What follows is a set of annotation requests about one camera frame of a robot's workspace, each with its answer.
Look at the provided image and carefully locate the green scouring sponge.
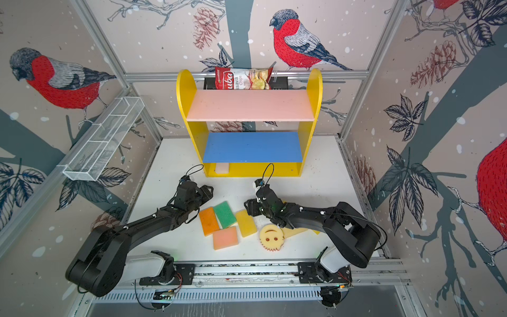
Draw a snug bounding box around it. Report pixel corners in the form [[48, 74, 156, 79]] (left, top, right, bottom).
[[213, 202, 237, 229]]

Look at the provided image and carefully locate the pale pink sponge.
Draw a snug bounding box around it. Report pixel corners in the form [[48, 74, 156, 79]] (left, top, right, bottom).
[[215, 162, 230, 175]]

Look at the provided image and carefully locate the orange scouring sponge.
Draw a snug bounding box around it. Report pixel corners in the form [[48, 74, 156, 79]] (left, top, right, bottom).
[[199, 207, 220, 236]]

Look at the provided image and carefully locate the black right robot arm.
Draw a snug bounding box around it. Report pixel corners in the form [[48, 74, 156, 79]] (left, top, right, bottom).
[[244, 185, 382, 268]]

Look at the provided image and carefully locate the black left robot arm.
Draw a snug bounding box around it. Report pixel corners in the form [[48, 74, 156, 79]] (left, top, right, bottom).
[[65, 180, 214, 297]]

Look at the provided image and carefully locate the yellow wooden shelf unit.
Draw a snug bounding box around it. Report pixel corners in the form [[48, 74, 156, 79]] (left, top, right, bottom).
[[176, 69, 323, 178]]

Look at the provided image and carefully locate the yellow rectangular sponge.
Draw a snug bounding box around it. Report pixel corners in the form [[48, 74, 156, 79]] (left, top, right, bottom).
[[235, 210, 257, 238]]

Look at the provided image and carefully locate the cream beige sponge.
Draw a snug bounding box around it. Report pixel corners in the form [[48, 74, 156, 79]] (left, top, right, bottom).
[[281, 228, 307, 239]]

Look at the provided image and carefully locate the smiley face sponge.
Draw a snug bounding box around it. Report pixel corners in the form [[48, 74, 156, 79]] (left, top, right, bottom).
[[260, 225, 285, 252]]

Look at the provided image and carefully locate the salmon pink sponge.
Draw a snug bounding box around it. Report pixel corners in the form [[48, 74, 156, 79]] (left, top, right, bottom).
[[213, 227, 238, 250]]

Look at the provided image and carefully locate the red chips bag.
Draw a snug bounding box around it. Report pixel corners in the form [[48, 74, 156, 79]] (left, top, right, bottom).
[[215, 67, 273, 84]]

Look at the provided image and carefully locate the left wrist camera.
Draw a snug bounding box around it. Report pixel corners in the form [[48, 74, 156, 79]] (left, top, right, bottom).
[[179, 175, 191, 183]]

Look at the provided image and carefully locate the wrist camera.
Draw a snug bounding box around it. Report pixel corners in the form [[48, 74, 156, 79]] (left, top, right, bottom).
[[253, 179, 265, 188], [179, 175, 191, 183]]

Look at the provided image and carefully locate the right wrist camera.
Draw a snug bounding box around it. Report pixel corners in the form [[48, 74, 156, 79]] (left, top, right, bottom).
[[253, 179, 265, 188]]

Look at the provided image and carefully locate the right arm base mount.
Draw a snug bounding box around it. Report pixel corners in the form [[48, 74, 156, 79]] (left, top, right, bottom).
[[295, 262, 352, 285]]

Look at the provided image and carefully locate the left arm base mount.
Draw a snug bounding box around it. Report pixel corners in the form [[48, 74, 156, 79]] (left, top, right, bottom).
[[139, 251, 196, 286]]

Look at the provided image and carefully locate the white wire mesh basket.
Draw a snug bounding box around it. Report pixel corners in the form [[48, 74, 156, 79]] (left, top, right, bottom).
[[63, 96, 145, 181]]

